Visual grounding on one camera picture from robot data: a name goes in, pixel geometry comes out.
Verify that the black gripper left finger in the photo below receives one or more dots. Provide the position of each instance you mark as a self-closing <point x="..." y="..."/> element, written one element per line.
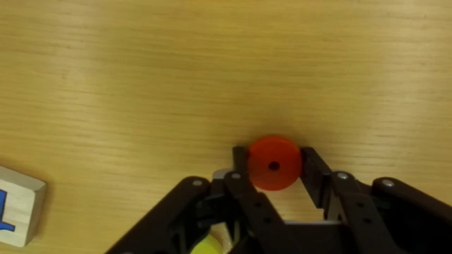
<point x="227" y="221"/>

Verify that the white wooden peg board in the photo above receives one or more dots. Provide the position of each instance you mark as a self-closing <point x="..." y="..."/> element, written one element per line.
<point x="19" y="209"/>

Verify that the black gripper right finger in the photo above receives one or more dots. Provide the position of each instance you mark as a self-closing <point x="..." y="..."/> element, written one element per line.
<point x="376" y="221"/>

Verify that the orange round block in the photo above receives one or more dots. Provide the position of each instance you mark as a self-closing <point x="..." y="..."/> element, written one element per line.
<point x="270" y="157"/>

